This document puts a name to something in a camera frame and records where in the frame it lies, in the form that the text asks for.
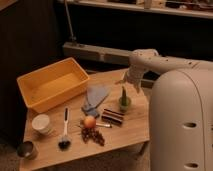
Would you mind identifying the orange round fruit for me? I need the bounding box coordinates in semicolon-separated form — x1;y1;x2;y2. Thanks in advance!
83;116;96;128

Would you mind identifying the yellow plastic tray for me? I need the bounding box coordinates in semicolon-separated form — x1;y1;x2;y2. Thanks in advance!
17;57;89;113

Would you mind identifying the wooden table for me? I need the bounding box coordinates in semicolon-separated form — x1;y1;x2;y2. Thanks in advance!
18;68;150;171

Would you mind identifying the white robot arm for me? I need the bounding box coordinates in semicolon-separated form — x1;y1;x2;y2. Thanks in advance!
121;49;213;171

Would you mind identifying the bunch of dark grapes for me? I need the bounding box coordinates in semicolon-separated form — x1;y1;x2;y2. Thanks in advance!
81;128;105;146

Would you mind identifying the blue cloth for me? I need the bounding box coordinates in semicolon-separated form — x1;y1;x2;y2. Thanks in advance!
81;85;109;118

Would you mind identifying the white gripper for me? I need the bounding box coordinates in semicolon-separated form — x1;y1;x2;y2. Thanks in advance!
115;66;147;93

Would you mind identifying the wall shelf with clutter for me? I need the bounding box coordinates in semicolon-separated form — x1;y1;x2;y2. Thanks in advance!
57;0;213;19

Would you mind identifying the dark striped eraser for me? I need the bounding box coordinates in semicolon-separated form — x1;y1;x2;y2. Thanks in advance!
101;109;124;125

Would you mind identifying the white paper cup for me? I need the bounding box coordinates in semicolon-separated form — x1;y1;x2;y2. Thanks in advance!
32;114;52;135

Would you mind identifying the white handled black brush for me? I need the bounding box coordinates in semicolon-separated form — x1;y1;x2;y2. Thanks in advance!
58;109;71;150

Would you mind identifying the metal can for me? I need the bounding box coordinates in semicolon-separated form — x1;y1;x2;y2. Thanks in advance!
17;141;38;160

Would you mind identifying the grey vertical pole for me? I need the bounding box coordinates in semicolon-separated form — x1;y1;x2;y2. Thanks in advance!
64;0;77;44

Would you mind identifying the green cactus toy in pot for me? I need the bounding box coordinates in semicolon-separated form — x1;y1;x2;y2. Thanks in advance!
119;87;131;112

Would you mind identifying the small white marker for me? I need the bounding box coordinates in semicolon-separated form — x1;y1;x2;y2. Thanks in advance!
96;123;112;128

